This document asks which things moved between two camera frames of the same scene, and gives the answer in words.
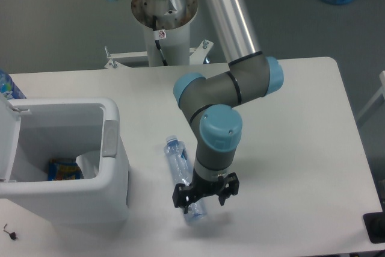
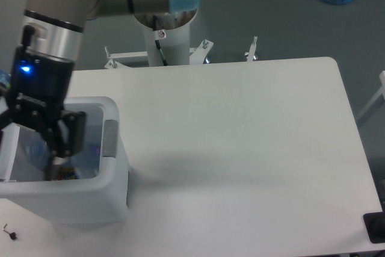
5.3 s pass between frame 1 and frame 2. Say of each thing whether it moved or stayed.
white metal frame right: stayed
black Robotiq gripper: moved
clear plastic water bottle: moved
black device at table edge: stayed
